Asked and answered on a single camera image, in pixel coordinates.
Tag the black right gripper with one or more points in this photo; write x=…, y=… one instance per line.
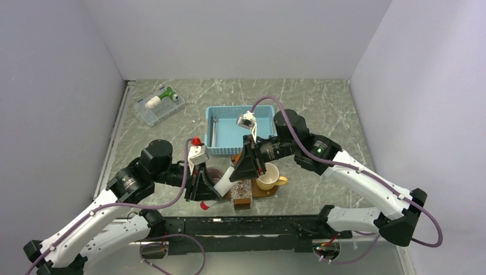
x=247, y=167

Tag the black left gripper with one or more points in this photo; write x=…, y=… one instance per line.
x=205, y=190

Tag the white toothpaste tube red cap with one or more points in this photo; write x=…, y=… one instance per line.
x=223, y=186

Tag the clear acrylic holder wooden base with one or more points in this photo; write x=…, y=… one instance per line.
x=241, y=195

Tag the brown oval wooden tray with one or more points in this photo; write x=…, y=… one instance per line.
x=256, y=192

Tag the yellow mug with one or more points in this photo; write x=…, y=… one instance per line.
x=271, y=178

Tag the light blue plastic basket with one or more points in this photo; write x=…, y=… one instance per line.
x=229, y=134

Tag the orange toothpaste tube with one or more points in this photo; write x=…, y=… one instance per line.
x=236, y=159

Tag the purple grey mug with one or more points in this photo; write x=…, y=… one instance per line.
x=215, y=174

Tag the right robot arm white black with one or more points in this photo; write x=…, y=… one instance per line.
x=395, y=211

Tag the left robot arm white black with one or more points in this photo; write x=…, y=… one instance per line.
x=117, y=217

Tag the clear plastic storage box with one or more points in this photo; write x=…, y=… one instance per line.
x=164, y=109

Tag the green white toy bottle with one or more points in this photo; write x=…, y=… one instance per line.
x=167, y=92

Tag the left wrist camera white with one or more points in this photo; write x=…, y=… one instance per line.
x=198, y=153

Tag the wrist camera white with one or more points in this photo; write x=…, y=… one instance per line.
x=248, y=121
x=198, y=153

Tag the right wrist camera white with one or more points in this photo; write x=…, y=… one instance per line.
x=248, y=121

